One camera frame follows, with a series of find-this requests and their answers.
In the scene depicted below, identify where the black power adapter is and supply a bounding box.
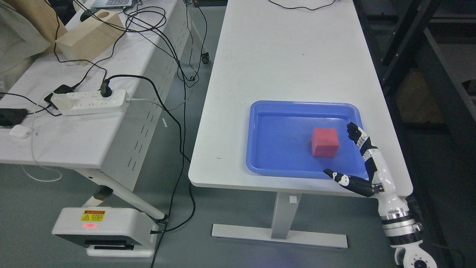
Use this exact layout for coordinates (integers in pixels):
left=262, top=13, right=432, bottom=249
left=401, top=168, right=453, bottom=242
left=43, top=84, right=77, bottom=106

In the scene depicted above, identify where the white floor device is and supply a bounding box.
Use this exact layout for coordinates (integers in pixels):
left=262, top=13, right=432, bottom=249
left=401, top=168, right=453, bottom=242
left=52, top=185, right=158, bottom=258

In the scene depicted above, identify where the wooden tissue box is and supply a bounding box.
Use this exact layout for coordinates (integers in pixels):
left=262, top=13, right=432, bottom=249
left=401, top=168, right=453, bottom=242
left=56, top=10, right=124, bottom=66

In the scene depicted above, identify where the white earbuds case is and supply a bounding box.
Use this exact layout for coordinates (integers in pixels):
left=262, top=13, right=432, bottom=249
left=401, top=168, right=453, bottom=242
left=9, top=124, right=33, bottom=139

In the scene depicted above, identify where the white side desk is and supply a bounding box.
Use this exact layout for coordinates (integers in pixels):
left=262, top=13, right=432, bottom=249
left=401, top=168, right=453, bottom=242
left=1, top=0, right=194, bottom=220

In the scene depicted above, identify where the laptop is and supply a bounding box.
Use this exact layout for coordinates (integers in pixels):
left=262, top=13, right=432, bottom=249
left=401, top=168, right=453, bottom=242
left=91, top=0, right=138, bottom=10

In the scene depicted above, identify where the white power strip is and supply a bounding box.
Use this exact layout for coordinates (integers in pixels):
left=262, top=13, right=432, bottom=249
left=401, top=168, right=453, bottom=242
left=51, top=90, right=129, bottom=116

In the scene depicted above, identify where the white table with tray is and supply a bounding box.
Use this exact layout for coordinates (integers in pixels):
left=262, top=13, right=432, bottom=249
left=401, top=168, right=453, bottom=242
left=189, top=0, right=414, bottom=248

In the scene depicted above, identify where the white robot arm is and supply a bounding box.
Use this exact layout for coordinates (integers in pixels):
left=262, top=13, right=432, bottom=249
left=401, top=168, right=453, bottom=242
left=378, top=198, right=437, bottom=268

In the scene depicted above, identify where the blue plastic tray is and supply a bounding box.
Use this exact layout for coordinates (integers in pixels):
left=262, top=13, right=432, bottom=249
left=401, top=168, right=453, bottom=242
left=245, top=100, right=368, bottom=179

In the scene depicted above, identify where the black metal shelf right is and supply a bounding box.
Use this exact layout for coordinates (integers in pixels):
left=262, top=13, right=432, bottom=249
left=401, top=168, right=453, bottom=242
left=354, top=0, right=475, bottom=268

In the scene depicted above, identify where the long black power cable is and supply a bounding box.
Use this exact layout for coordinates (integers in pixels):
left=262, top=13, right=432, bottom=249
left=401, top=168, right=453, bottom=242
left=100, top=74, right=197, bottom=268

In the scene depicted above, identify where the pink foam block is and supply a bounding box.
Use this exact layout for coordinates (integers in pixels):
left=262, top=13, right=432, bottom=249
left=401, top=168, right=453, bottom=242
left=311, top=128, right=340, bottom=158

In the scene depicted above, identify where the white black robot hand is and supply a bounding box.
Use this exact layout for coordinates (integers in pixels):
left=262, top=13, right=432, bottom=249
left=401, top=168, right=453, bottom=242
left=324, top=122, right=410, bottom=220

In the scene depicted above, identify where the black smartphone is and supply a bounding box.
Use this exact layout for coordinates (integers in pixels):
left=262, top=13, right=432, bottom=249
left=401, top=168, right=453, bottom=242
left=0, top=108, right=28, bottom=128

